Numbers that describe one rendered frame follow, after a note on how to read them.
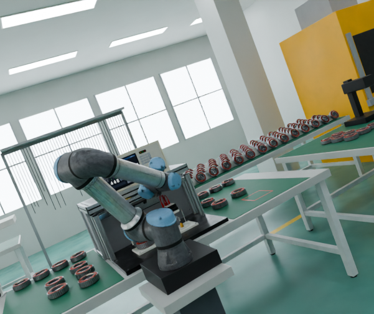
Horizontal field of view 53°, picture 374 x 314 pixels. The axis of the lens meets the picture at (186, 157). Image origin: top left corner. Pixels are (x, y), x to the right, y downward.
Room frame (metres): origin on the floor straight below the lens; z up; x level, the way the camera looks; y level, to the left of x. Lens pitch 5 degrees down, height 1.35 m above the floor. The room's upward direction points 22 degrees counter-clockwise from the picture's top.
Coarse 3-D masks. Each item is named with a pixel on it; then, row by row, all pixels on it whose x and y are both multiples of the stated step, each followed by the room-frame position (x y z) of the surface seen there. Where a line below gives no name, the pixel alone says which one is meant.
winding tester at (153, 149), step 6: (150, 144) 2.34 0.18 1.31; (156, 144) 2.36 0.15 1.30; (132, 150) 2.29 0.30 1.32; (138, 150) 2.31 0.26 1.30; (150, 150) 2.34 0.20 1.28; (156, 150) 2.35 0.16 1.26; (120, 156) 2.26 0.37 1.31; (126, 156) 2.28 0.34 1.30; (138, 156) 2.31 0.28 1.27; (144, 156) 2.32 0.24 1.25; (150, 156) 2.33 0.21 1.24; (156, 156) 2.35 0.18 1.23; (162, 156) 2.36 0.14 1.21; (138, 162) 2.30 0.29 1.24; (144, 162) 2.31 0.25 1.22; (168, 168) 2.36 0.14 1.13; (126, 186) 2.25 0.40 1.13
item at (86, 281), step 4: (92, 272) 1.98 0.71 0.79; (96, 272) 1.96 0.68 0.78; (84, 276) 1.98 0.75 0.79; (88, 276) 1.98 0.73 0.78; (92, 276) 1.92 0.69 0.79; (96, 276) 1.93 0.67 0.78; (80, 280) 1.93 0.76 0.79; (84, 280) 1.90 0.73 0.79; (88, 280) 1.90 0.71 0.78; (92, 280) 1.90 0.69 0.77; (96, 280) 1.92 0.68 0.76; (80, 284) 1.90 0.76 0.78; (84, 284) 1.89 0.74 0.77; (88, 284) 1.89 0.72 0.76
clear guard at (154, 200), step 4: (132, 196) 2.21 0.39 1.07; (136, 196) 2.13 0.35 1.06; (140, 196) 2.08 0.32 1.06; (128, 200) 2.11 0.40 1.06; (132, 200) 2.06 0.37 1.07; (136, 200) 2.02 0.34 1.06; (148, 200) 2.02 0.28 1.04; (152, 200) 2.02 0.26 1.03; (156, 200) 2.02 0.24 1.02; (140, 204) 2.00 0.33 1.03; (144, 204) 2.00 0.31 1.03; (148, 204) 2.00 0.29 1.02; (152, 204) 2.00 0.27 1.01; (144, 208) 1.98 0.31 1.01
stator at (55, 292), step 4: (60, 284) 2.00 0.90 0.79; (64, 284) 1.97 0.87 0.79; (52, 288) 1.99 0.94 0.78; (56, 288) 1.99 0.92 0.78; (60, 288) 1.93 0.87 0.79; (64, 288) 1.94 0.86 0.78; (68, 288) 1.97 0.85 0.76; (48, 292) 1.94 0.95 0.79; (52, 292) 1.91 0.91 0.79; (56, 292) 1.91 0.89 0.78; (60, 292) 1.92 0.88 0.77; (64, 292) 1.93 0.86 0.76; (48, 296) 1.93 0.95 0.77; (52, 296) 1.91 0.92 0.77; (56, 296) 1.91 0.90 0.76
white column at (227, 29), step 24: (216, 0) 5.83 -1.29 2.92; (216, 24) 5.95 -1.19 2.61; (240, 24) 5.93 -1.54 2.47; (216, 48) 6.17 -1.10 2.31; (240, 48) 5.87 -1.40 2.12; (240, 72) 5.81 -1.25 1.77; (264, 72) 5.98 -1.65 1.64; (240, 96) 6.01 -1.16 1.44; (264, 96) 5.92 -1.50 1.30; (240, 120) 6.24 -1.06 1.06; (264, 120) 5.85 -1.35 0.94; (264, 168) 6.09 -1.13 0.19
